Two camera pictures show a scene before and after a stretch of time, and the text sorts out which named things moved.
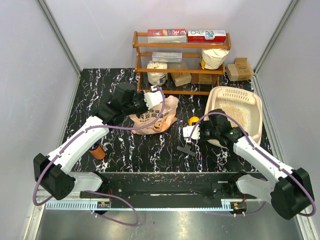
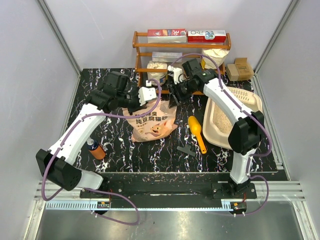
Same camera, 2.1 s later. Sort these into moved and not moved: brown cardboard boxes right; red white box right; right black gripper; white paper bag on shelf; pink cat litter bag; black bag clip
Moved: pink cat litter bag; right black gripper
Not moved: brown cardboard boxes right; white paper bag on shelf; red white box right; black bag clip
